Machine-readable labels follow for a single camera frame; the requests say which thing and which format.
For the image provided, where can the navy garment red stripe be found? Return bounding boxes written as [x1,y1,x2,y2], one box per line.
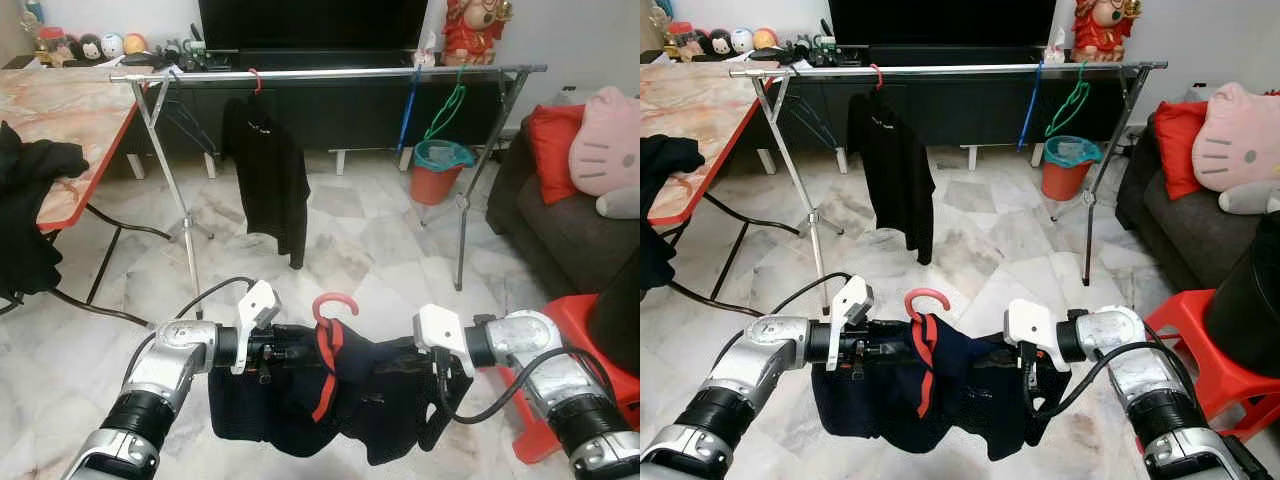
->
[810,315,1046,463]
[207,320,451,467]

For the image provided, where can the black garment green print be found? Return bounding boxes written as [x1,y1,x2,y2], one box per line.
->
[640,133,706,293]
[0,120,91,301]

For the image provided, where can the blue plastic hanger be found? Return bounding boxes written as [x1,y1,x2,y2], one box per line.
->
[398,62,423,153]
[1018,60,1045,151]

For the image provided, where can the green plastic hanger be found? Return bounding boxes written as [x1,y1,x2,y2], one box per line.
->
[1044,62,1091,139]
[422,65,471,143]

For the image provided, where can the red plastic stool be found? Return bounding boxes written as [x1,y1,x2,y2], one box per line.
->
[1145,288,1280,443]
[500,293,640,466]

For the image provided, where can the black long sleeve shirt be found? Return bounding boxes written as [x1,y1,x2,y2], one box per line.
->
[220,93,311,270]
[848,90,936,266]

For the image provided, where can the black bucket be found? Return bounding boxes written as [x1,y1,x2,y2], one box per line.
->
[585,250,640,379]
[1200,210,1280,379]

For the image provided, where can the dark grey sofa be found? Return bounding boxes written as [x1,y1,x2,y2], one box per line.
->
[1115,105,1280,293]
[486,110,640,299]

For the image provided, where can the red bin teal liner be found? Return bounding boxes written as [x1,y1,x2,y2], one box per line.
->
[410,138,477,206]
[1040,135,1103,201]

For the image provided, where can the black television console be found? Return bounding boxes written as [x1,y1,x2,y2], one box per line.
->
[640,42,1166,176]
[0,45,541,181]

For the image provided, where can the red cushion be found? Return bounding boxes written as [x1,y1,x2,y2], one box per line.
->
[527,103,586,206]
[1155,100,1211,201]

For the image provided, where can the marble top folding table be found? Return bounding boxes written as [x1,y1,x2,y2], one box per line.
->
[640,62,801,317]
[0,65,173,328]

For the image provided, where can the steel clothes rack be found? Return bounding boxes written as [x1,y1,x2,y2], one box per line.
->
[728,60,1169,317]
[108,63,549,321]

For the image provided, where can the pink cat plush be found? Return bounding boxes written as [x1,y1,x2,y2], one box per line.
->
[568,85,640,198]
[1192,82,1280,193]

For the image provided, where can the black and green gadgets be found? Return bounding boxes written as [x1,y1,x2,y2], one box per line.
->
[160,38,236,73]
[790,34,866,69]

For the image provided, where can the black television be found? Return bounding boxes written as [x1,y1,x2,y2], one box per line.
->
[828,0,1058,47]
[197,0,429,51]

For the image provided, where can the red figurine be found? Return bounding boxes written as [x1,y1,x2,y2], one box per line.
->
[1072,0,1143,63]
[440,0,513,66]

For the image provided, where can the light wooden cabinet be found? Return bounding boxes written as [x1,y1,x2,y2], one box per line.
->
[0,0,29,69]

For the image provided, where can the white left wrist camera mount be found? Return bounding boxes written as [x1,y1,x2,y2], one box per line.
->
[232,280,284,376]
[825,276,876,371]

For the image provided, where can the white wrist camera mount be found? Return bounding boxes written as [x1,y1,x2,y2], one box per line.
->
[825,276,876,371]
[232,280,284,376]
[413,305,471,379]
[1003,298,1063,373]

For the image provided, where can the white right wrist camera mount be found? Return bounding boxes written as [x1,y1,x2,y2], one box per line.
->
[413,305,471,379]
[1003,298,1063,373]

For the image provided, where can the thin black wire hanger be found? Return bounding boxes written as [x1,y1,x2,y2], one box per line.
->
[155,75,213,156]
[785,72,843,151]

